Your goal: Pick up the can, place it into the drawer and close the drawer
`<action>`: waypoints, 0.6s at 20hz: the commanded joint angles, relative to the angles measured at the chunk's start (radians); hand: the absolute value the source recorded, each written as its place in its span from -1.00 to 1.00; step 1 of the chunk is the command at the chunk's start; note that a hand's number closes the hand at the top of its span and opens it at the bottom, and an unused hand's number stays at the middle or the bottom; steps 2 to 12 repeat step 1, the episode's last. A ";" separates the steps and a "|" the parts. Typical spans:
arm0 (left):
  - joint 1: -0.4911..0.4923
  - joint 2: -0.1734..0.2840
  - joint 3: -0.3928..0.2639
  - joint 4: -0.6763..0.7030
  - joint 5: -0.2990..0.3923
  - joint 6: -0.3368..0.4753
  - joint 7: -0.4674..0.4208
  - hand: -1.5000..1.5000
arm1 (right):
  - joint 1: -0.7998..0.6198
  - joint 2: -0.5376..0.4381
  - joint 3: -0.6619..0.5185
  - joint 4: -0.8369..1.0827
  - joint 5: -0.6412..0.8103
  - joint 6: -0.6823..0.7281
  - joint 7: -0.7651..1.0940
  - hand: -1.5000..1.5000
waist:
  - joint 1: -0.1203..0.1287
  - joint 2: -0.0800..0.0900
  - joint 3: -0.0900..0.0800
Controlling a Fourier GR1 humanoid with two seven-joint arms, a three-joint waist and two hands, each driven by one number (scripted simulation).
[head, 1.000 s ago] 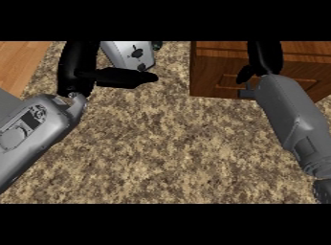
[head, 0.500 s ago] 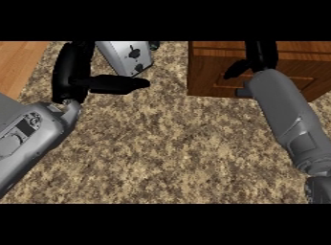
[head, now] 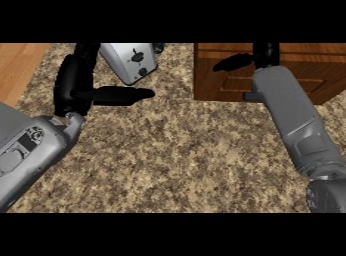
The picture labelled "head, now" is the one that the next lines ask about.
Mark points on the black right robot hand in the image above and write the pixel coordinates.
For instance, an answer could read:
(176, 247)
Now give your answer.
(265, 55)

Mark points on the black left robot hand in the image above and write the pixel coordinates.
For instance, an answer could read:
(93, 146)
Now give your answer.
(74, 90)

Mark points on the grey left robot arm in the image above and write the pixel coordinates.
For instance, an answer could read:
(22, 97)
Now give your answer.
(21, 146)

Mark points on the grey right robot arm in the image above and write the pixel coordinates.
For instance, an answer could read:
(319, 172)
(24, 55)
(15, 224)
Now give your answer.
(303, 133)

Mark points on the brown wooden drawer cabinet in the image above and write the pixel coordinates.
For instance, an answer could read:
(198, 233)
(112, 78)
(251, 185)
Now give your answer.
(229, 76)

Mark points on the silver toaster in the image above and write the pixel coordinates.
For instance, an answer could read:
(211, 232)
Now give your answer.
(132, 61)

